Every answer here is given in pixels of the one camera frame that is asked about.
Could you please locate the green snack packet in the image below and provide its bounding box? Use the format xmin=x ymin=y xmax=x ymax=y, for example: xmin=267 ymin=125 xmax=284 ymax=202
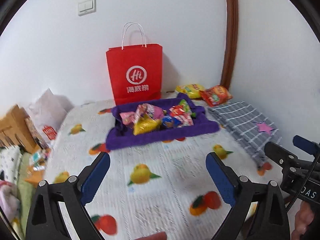
xmin=179 ymin=99 xmax=196 ymax=118

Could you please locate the blue cookie packet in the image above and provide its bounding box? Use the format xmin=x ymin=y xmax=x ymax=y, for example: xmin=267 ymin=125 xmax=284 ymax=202
xmin=161 ymin=115 xmax=182 ymax=129

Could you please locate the green yellow bedding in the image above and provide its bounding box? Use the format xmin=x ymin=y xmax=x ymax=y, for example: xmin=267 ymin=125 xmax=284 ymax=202
xmin=1 ymin=152 xmax=35 ymax=239

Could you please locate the yellow chips bag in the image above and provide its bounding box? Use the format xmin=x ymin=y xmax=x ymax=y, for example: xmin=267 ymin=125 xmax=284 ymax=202
xmin=175 ymin=83 xmax=205 ymax=99

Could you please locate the brown wooden door frame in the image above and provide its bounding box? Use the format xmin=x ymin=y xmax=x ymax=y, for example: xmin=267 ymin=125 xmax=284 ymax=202
xmin=220 ymin=0 xmax=239 ymax=89

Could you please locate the white Miniso plastic bag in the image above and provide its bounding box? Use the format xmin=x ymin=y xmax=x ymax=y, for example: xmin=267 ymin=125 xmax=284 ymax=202
xmin=25 ymin=88 xmax=74 ymax=143

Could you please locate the white red strawberry snack packet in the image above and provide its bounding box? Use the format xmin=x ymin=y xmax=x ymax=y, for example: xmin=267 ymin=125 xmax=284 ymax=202
xmin=175 ymin=114 xmax=194 ymax=127

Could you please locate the yellow triangular snack bag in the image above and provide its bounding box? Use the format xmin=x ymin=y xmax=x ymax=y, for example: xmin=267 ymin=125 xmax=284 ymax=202
xmin=133 ymin=118 xmax=161 ymax=135

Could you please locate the person's right hand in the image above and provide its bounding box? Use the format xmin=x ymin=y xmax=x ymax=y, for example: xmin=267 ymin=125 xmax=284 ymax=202
xmin=291 ymin=202 xmax=315 ymax=240

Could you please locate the grey checked folded cloth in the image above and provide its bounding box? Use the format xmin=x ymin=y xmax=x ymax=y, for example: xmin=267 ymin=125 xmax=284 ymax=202
xmin=208 ymin=101 xmax=282 ymax=168

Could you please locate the wooden chair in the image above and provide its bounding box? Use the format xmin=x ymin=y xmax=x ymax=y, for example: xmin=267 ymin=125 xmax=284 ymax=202
xmin=0 ymin=105 xmax=39 ymax=153

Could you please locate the white light switch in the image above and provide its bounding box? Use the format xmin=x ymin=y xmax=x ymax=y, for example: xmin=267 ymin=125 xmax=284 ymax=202
xmin=77 ymin=0 xmax=96 ymax=16

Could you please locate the fruit print lace tablecloth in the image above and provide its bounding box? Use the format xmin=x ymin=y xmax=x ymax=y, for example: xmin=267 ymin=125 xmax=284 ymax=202
xmin=35 ymin=97 xmax=283 ymax=240

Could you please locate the magenta pink snack bag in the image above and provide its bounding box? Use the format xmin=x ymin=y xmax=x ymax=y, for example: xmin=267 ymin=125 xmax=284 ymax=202
xmin=133 ymin=103 xmax=165 ymax=123

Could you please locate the purple towel lined tray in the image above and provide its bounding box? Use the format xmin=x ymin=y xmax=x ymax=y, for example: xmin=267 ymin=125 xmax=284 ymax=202
xmin=106 ymin=93 xmax=220 ymax=150

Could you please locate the light pink snack packet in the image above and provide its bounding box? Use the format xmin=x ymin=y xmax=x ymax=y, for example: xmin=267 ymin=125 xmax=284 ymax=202
xmin=120 ymin=112 xmax=135 ymax=126

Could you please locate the red long snack packet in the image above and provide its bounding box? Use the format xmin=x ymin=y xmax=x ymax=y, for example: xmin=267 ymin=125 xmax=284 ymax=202
xmin=169 ymin=105 xmax=186 ymax=117

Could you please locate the white black dotted pillow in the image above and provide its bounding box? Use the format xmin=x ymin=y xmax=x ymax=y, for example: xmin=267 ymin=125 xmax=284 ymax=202
xmin=0 ymin=146 xmax=22 ymax=184

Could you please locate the red paper shopping bag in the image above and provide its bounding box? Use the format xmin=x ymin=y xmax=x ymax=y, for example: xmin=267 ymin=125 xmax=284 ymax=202
xmin=106 ymin=22 xmax=163 ymax=105

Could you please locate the orange red chips bag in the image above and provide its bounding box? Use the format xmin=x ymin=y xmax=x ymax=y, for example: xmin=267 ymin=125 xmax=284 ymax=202
xmin=199 ymin=85 xmax=233 ymax=107

